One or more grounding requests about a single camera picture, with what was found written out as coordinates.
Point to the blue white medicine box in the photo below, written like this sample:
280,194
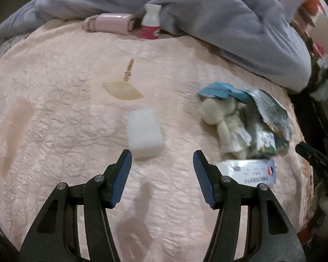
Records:
249,172

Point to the torn white snack bag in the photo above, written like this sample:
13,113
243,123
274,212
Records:
272,112

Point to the small pink white bottle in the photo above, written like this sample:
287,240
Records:
151,24

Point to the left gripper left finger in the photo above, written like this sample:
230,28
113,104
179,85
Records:
53,236

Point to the pink cylindrical case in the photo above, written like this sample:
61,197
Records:
110,23

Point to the white plush bear toy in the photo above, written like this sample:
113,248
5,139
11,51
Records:
224,115

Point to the white tissue pack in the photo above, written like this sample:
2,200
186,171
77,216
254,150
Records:
145,137

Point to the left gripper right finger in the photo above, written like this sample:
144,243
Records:
270,235

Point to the pink quilted bedspread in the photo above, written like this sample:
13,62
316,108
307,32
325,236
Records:
65,98

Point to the teal blue snack packet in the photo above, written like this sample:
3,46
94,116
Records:
221,90

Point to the green white milk carton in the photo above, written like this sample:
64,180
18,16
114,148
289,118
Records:
267,145

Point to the grey blue duvet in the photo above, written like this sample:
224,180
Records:
255,34

